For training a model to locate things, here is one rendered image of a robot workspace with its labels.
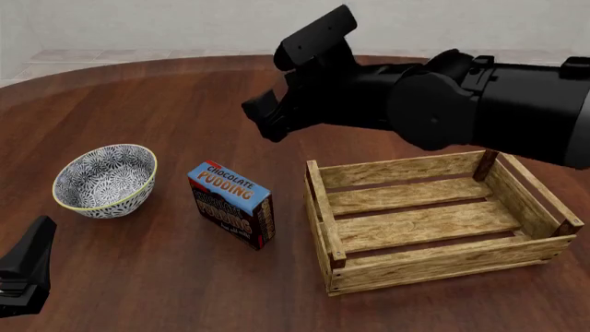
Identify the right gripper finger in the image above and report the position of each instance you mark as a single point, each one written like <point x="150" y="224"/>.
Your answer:
<point x="275" y="130"/>
<point x="260" y="105"/>

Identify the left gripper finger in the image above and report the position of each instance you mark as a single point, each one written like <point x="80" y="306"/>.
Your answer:
<point x="34" y="249"/>

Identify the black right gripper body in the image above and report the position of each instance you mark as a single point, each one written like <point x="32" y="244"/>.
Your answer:
<point x="322" y="97"/>

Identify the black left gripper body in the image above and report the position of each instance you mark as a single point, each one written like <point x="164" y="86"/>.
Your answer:
<point x="20" y="299"/>

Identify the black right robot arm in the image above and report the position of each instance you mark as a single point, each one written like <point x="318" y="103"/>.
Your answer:
<point x="507" y="103"/>

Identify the chocolate pudding box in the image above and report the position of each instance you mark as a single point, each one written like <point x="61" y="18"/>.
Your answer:
<point x="230" y="204"/>

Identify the wooden slat tray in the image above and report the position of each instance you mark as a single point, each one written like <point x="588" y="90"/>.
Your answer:
<point x="415" y="221"/>

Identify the flat black plate on stalk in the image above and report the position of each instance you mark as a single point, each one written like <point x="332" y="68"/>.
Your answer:
<point x="318" y="34"/>

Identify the patterned black and white bowl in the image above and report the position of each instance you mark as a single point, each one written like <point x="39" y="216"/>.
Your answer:
<point x="107" y="180"/>

